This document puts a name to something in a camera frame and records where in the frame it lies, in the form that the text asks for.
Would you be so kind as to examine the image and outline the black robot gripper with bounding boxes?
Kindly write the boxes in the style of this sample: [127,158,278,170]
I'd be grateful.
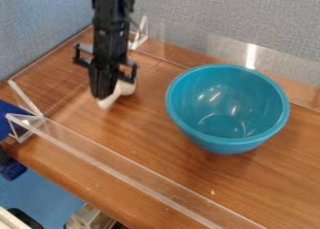
[73,21,139,99]

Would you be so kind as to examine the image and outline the white brown plush mushroom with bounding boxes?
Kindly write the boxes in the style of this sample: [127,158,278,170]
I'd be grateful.
[97,79,136,109]

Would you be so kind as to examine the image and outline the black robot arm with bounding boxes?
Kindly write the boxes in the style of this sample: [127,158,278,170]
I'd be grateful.
[73,0,139,100]

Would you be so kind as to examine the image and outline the blue plastic bowl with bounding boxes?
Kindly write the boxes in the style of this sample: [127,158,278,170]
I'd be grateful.
[164,64,290,154]

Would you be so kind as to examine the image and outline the clear acrylic left barrier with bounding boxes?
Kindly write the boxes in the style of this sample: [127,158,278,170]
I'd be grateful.
[7,26,103,115]

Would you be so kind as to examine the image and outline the clear acrylic barrier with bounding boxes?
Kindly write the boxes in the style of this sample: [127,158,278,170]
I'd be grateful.
[137,16,320,112]
[7,26,103,115]
[5,113,266,229]

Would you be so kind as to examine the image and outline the clear acrylic back barrier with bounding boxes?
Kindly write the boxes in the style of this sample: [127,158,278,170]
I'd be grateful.
[137,16,320,112]

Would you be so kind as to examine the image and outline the clear acrylic front barrier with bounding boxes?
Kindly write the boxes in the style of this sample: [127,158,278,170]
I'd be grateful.
[5,113,266,229]

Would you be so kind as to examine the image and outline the blue clamp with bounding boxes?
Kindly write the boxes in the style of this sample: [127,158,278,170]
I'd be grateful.
[0,99,28,181]

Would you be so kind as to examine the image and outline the clear box under table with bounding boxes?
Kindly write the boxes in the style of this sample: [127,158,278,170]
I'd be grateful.
[64,204,121,229]

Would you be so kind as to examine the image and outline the black white object bottom left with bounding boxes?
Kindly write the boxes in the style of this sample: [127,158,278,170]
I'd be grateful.
[0,207,44,229]

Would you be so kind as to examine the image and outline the clear acrylic corner bracket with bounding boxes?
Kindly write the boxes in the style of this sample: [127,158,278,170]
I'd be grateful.
[127,16,148,50]

